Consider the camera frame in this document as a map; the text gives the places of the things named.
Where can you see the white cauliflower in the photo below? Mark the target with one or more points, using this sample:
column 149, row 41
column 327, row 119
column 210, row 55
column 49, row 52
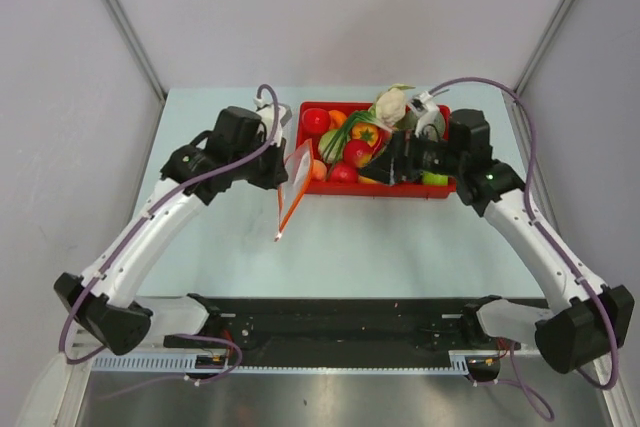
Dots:
column 389, row 106

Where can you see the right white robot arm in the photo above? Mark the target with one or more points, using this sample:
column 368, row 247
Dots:
column 585, row 318

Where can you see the clear zip top bag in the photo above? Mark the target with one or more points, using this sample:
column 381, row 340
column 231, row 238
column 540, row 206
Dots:
column 298, row 166

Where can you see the orange fruit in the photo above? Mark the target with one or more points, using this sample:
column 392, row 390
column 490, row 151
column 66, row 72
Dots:
column 337, row 119

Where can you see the green onion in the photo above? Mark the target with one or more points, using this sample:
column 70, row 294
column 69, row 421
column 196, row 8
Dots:
column 366, row 116

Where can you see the red apple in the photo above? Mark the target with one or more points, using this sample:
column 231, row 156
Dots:
column 315, row 121
column 343, row 173

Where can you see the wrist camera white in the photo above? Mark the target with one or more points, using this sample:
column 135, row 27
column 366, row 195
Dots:
column 273, row 119
column 425, row 109

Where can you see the red apple top left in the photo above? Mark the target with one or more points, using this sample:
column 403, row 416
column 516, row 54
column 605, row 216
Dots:
column 315, row 121

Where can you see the red apple bottom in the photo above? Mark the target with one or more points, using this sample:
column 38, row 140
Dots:
column 343, row 173

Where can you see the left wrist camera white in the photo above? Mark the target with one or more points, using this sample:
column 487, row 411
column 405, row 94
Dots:
column 273, row 119

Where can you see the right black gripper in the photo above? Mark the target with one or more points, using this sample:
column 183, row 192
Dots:
column 384, row 168

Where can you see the orange bell pepper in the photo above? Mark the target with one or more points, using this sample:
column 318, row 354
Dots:
column 366, row 132

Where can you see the peach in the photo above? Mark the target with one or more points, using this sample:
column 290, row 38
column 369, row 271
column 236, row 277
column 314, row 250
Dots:
column 319, row 171

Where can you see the red plastic tray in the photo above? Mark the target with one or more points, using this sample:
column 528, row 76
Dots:
column 365, row 187

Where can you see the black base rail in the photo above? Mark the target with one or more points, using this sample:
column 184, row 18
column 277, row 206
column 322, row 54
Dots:
column 339, row 333

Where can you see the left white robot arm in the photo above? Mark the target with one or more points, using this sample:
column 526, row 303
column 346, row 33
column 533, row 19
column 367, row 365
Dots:
column 243, row 145

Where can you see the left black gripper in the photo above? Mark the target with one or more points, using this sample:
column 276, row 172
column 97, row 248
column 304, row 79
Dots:
column 277, row 172

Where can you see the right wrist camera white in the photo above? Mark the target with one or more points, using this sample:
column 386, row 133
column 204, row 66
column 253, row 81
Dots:
column 425, row 109

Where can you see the green melon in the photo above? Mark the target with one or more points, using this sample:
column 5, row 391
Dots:
column 440, row 119

